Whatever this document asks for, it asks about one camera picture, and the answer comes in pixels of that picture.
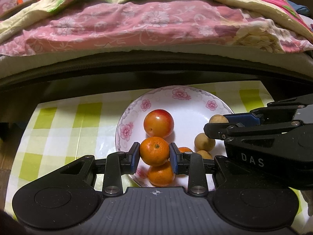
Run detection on mandarin orange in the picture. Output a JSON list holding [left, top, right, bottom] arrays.
[[178, 147, 192, 153], [139, 137, 170, 167], [147, 161, 175, 187]]

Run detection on longan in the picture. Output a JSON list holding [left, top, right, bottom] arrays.
[[194, 133, 215, 152], [196, 150, 213, 160], [209, 114, 229, 123]]

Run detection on longan front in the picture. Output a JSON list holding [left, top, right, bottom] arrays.
[[194, 133, 215, 152]]

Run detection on large red-orange tomato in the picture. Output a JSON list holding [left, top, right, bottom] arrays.
[[143, 109, 174, 138]]

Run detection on white floral plate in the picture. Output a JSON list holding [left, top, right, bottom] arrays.
[[114, 85, 236, 188]]

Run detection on green checked tablecloth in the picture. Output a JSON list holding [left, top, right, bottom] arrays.
[[3, 80, 313, 234]]

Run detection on pink floral bed sheet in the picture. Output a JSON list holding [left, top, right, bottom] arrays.
[[1, 0, 312, 56]]

